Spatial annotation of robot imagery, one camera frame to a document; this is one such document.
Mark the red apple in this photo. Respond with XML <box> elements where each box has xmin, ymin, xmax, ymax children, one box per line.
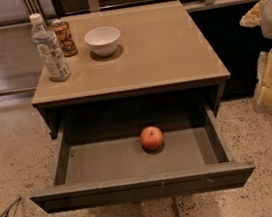
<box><xmin>140</xmin><ymin>126</ymin><xmax>164</xmax><ymax>151</ymax></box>

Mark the grey cabinet with beige top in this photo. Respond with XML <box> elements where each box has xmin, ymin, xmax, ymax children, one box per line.
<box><xmin>32</xmin><ymin>1</ymin><xmax>229</xmax><ymax>133</ymax></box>

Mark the grey open top drawer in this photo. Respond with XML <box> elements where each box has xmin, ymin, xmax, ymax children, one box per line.
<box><xmin>30</xmin><ymin>105</ymin><xmax>255</xmax><ymax>213</ymax></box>

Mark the white ceramic bowl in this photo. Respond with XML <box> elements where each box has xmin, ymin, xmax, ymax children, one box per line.
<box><xmin>84</xmin><ymin>26</ymin><xmax>121</xmax><ymax>57</ymax></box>

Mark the brown patterned drink can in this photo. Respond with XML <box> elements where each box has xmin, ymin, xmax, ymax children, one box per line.
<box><xmin>50</xmin><ymin>19</ymin><xmax>78</xmax><ymax>57</ymax></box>

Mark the clear plastic water bottle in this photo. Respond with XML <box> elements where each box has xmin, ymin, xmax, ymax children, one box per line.
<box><xmin>29</xmin><ymin>13</ymin><xmax>72</xmax><ymax>82</ymax></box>

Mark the grey metal rod on floor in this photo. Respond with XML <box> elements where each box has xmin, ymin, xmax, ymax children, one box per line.
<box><xmin>0</xmin><ymin>196</ymin><xmax>21</xmax><ymax>217</ymax></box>

